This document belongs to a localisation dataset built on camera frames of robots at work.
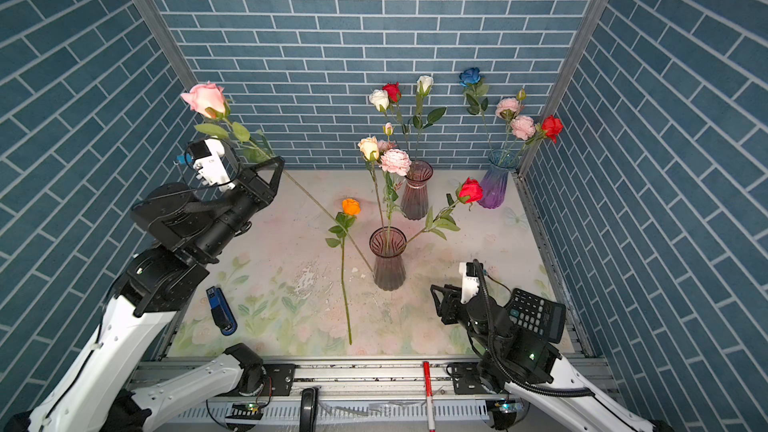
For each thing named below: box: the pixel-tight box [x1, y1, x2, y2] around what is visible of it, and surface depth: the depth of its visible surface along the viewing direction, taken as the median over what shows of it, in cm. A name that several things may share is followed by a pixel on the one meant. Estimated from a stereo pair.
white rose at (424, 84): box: [412, 75, 447, 162], surface depth 91 cm
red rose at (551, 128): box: [524, 115, 565, 145], surface depth 92 cm
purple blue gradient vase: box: [477, 148, 519, 209], surface depth 101 cm
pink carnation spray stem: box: [495, 88, 537, 166], surface depth 96 cm
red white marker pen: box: [422, 361, 436, 432], surface depth 72 cm
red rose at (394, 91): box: [382, 82, 403, 103], surface depth 88 cm
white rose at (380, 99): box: [369, 89, 390, 113], surface depth 82 cm
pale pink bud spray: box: [358, 122, 412, 253], surface depth 71 cm
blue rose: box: [459, 67, 494, 154], surface depth 91 cm
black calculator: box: [505, 288, 567, 344], surface depth 84 cm
